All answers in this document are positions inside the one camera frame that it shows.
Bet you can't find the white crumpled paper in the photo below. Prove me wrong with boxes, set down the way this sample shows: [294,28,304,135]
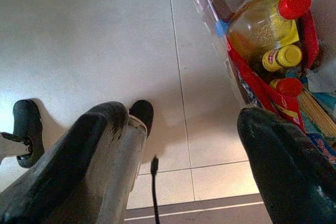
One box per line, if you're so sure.
[305,60,336,94]

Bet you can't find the black robot right foot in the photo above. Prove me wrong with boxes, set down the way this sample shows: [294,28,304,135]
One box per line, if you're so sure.
[129,100,155,140]

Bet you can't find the blue printed package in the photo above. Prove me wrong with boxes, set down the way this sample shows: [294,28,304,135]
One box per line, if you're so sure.
[306,131,336,166]

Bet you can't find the large amber bottle red cap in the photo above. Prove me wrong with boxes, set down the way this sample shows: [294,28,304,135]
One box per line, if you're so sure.
[227,0,312,60]

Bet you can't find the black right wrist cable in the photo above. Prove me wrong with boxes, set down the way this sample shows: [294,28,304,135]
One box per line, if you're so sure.
[150,155,161,224]

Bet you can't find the yellow package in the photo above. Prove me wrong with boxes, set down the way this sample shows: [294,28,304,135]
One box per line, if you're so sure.
[258,0,300,49]

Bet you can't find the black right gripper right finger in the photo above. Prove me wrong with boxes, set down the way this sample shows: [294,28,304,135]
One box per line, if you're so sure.
[237,106,336,224]

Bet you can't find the blue tape piece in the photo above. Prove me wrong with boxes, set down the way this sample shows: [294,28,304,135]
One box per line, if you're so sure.
[214,20,229,38]

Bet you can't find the small yellow bottle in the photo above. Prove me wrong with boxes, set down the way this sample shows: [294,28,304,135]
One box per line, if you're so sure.
[261,45,303,72]

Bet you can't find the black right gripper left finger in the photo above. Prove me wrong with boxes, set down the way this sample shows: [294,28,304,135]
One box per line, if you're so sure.
[0,101,148,224]

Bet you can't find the spaghetti pack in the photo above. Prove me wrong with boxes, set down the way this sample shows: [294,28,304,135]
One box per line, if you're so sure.
[296,90,336,141]

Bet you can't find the clear plastic bin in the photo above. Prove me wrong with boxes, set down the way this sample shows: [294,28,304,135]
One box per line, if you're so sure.
[185,0,266,109]

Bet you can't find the red plastic bag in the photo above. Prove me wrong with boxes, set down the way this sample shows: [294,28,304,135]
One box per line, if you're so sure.
[227,11,320,133]

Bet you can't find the black robot left foot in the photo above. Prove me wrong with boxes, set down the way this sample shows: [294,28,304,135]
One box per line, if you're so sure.
[0,99,46,169]

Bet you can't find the small bottle with red cap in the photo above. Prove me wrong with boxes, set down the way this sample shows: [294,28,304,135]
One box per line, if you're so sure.
[269,77,304,98]

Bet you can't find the black robot foot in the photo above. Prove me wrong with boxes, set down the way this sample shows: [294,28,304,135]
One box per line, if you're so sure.
[0,99,46,169]
[129,100,155,140]

